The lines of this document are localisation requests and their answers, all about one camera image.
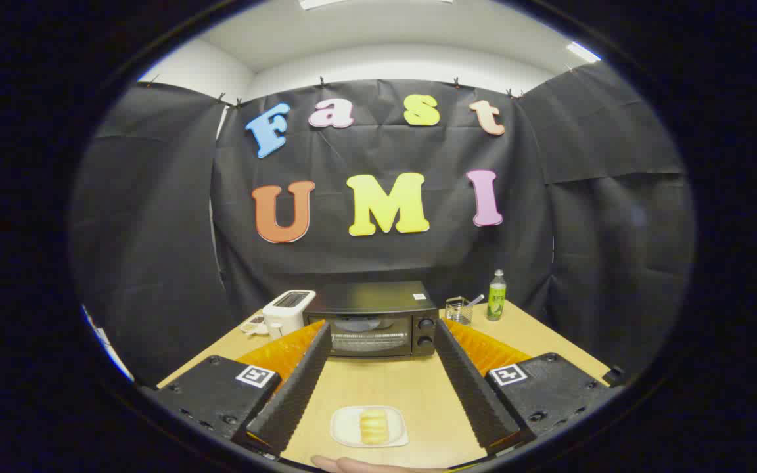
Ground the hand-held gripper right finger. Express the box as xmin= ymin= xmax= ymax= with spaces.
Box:
xmin=434 ymin=318 xmax=618 ymax=455

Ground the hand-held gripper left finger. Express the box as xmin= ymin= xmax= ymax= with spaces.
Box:
xmin=149 ymin=320 xmax=333 ymax=459

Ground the ridged golden bread roll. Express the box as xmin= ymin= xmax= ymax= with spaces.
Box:
xmin=359 ymin=408 xmax=390 ymax=445

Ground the black toaster oven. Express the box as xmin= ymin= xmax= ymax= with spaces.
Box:
xmin=303 ymin=281 xmax=440 ymax=359

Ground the white pop-up toaster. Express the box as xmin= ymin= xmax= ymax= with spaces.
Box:
xmin=262 ymin=290 xmax=317 ymax=340

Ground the white rectangular plate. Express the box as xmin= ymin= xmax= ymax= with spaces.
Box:
xmin=330 ymin=405 xmax=410 ymax=449

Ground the green drink bottle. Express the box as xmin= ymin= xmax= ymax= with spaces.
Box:
xmin=487 ymin=269 xmax=507 ymax=322

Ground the black backdrop cloth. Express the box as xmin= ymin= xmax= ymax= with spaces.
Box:
xmin=70 ymin=62 xmax=698 ymax=388

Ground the wire mesh holder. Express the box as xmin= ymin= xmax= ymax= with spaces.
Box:
xmin=445 ymin=296 xmax=474 ymax=326

